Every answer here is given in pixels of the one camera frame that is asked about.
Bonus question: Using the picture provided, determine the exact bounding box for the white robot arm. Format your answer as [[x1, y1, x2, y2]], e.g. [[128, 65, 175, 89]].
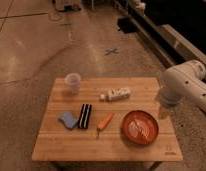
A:
[[158, 60, 206, 113]]

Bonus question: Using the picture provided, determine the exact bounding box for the white tube with cap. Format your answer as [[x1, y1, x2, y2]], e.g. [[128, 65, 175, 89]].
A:
[[100, 87, 131, 101]]

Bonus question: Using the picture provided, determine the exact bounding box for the orange carrot toy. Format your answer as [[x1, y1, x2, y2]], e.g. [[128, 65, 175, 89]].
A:
[[97, 113, 114, 135]]

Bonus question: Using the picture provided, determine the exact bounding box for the wooden table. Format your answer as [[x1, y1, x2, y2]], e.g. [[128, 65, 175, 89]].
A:
[[32, 77, 183, 164]]

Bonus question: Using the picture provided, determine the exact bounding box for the black white striped block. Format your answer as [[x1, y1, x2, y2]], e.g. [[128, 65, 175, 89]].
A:
[[78, 104, 92, 129]]

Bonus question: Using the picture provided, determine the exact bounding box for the blue sponge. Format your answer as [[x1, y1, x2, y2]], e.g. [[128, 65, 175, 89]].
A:
[[59, 112, 78, 129]]

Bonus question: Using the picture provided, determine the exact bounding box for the orange bowl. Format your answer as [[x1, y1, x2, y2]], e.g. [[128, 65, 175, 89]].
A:
[[122, 110, 159, 145]]

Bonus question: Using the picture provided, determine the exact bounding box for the black box on floor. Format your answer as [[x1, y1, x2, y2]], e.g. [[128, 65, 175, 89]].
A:
[[117, 17, 137, 34]]

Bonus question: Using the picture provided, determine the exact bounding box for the dark shelf unit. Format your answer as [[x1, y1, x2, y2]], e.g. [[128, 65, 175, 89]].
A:
[[115, 0, 206, 80]]

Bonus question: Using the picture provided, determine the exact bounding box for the cable on floor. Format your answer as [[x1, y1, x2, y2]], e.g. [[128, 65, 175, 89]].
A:
[[48, 8, 63, 22]]

